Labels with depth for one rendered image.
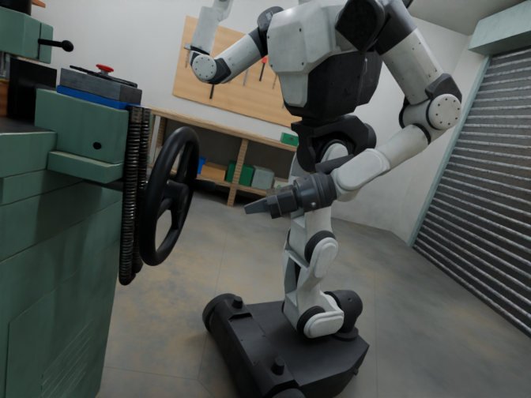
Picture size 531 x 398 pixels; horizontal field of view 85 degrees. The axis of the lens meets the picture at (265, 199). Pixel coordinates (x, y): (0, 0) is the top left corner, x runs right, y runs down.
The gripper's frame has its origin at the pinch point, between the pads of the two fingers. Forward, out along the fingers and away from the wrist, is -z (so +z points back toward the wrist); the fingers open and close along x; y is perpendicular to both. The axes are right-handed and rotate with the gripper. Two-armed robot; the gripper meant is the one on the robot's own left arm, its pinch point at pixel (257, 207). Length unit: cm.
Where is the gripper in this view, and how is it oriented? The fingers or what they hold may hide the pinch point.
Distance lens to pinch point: 72.8
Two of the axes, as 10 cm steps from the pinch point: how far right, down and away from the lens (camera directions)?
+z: 9.6, -2.5, -0.7
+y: -2.6, -9.4, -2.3
